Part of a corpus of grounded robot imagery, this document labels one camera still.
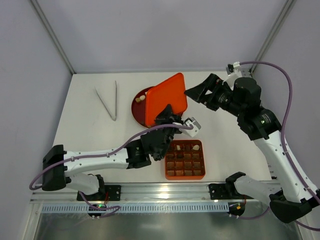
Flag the orange box lid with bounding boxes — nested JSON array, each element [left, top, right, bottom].
[[145, 72, 188, 127]]

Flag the metal tweezers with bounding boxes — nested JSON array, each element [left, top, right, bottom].
[[94, 80, 118, 122]]

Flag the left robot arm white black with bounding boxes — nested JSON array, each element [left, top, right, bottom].
[[41, 105, 191, 196]]

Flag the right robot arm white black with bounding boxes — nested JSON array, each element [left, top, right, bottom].
[[184, 73, 320, 223]]

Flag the white ribbed oval chocolate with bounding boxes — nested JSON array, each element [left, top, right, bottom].
[[139, 95, 146, 101]]

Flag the orange chocolate box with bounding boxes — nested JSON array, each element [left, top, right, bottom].
[[164, 139, 206, 181]]

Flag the round dark red tray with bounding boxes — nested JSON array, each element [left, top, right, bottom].
[[131, 87, 158, 128]]

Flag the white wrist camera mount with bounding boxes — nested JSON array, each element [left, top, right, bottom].
[[225, 61, 242, 88]]

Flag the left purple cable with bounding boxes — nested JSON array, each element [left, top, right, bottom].
[[28, 123, 195, 218]]

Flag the aluminium front rail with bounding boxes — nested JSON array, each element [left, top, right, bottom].
[[29, 181, 276, 205]]

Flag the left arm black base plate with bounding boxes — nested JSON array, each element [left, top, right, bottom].
[[80, 183, 122, 201]]

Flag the slotted cable duct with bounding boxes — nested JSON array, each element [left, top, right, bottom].
[[41, 202, 229, 214]]

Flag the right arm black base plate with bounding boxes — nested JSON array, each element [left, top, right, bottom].
[[208, 183, 245, 200]]

